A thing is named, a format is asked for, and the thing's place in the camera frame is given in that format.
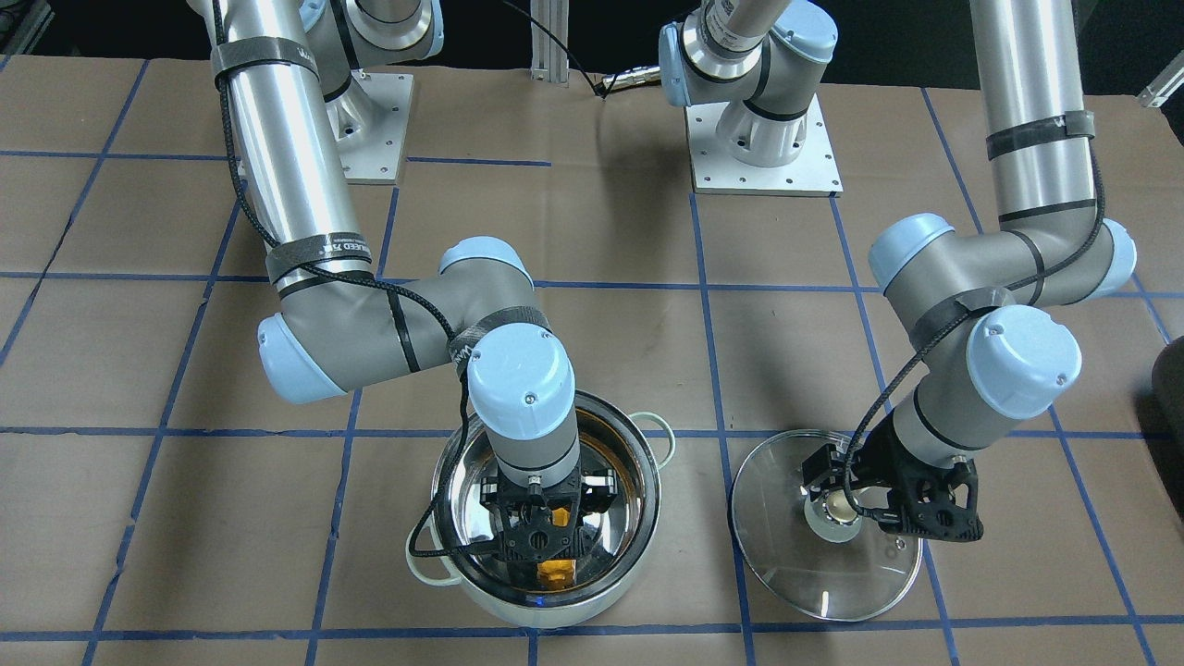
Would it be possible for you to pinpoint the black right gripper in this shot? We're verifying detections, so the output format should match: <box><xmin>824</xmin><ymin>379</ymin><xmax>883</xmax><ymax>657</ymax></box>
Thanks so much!
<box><xmin>480</xmin><ymin>465</ymin><xmax>619</xmax><ymax>564</ymax></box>

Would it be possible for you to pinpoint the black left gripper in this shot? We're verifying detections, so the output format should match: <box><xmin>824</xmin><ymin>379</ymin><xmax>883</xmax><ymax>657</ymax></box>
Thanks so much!
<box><xmin>856</xmin><ymin>421</ymin><xmax>984</xmax><ymax>542</ymax></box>

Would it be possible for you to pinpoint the yellow toy corn cob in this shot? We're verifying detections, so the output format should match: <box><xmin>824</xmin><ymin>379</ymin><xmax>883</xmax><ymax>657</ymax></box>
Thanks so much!
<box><xmin>536</xmin><ymin>558</ymin><xmax>575</xmax><ymax>591</ymax></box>

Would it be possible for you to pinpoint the glass pot lid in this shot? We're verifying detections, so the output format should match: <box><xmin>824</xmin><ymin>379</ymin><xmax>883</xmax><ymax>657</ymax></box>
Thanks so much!
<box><xmin>729</xmin><ymin>429</ymin><xmax>924</xmax><ymax>623</ymax></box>

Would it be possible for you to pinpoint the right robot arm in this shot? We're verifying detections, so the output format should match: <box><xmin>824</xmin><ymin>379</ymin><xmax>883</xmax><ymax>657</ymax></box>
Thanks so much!
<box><xmin>191</xmin><ymin>1</ymin><xmax>609</xmax><ymax>563</ymax></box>

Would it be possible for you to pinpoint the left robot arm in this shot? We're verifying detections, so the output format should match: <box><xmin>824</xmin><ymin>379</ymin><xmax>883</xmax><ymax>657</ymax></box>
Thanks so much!
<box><xmin>657</xmin><ymin>1</ymin><xmax>1137</xmax><ymax>542</ymax></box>

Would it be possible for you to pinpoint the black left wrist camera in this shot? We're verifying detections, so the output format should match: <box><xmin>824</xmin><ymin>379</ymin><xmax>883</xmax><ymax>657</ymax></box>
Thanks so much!
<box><xmin>800</xmin><ymin>442</ymin><xmax>845</xmax><ymax>500</ymax></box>

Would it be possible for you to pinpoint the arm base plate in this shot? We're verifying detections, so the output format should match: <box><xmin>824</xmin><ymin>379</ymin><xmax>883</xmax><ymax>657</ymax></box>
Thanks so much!
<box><xmin>686</xmin><ymin>97</ymin><xmax>845</xmax><ymax>197</ymax></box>
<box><xmin>326</xmin><ymin>70</ymin><xmax>414</xmax><ymax>185</ymax></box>

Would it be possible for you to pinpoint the black cable on table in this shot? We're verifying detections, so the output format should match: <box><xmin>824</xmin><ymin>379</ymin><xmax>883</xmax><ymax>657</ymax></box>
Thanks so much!
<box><xmin>498</xmin><ymin>0</ymin><xmax>662</xmax><ymax>103</ymax></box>

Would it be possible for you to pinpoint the aluminium frame post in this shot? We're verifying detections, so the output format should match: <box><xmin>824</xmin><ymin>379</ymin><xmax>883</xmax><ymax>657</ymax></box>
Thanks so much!
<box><xmin>529</xmin><ymin>0</ymin><xmax>570</xmax><ymax>87</ymax></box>

